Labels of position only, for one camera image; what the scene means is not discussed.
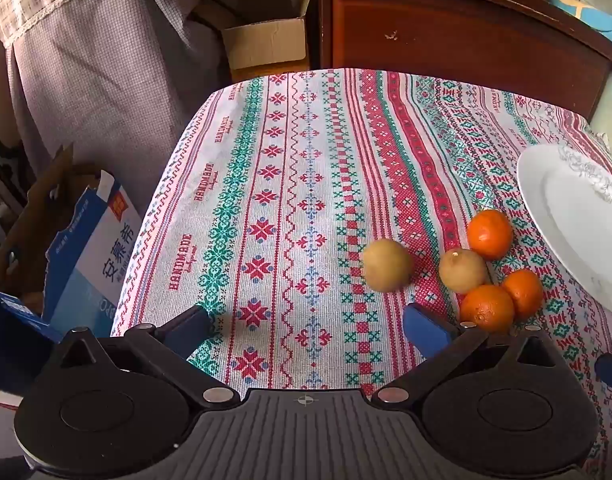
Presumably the open cardboard box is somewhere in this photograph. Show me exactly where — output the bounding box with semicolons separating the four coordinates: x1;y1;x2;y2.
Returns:
192;0;317;82

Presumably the blue cushion cover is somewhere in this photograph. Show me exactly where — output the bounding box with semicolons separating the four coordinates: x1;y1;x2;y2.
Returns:
549;0;612;42

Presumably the patterned tablecloth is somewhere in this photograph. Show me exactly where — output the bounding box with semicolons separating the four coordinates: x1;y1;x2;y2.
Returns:
113;68;612;479

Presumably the brown kiwi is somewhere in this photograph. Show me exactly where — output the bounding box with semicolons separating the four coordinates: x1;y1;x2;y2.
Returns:
438;248;488;295
361;238;413;292

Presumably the dark wooden cabinet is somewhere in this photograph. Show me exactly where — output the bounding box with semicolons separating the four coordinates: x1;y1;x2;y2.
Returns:
319;0;612;118

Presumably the blue white milk carton box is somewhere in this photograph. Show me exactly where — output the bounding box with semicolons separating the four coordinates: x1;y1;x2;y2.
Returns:
0;168;141;403

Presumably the orange mandarin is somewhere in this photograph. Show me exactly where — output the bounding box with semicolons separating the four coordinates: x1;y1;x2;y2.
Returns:
460;285;514;333
466;209;513;261
501;269;544;322

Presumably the white oval plate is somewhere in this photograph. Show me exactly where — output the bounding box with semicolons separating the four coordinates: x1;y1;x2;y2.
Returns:
516;144;612;312

